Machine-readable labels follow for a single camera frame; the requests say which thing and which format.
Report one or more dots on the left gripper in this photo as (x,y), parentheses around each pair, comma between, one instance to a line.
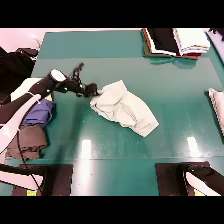
(91,89)

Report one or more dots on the cream T-shirt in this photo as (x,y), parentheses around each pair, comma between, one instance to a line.
(123,108)

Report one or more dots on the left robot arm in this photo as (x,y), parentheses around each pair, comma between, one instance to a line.
(40,87)

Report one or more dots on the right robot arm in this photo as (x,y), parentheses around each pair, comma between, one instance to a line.
(203,176)

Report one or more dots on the blue garment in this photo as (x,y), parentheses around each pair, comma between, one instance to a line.
(40,112)

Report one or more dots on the folded black garment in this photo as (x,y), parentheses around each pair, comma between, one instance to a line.
(162,39)

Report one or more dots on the folded white garment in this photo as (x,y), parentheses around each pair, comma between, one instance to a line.
(191,40)

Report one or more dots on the pink garment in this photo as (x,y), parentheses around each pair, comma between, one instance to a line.
(218,106)

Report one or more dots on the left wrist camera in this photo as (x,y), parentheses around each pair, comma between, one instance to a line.
(77,71)

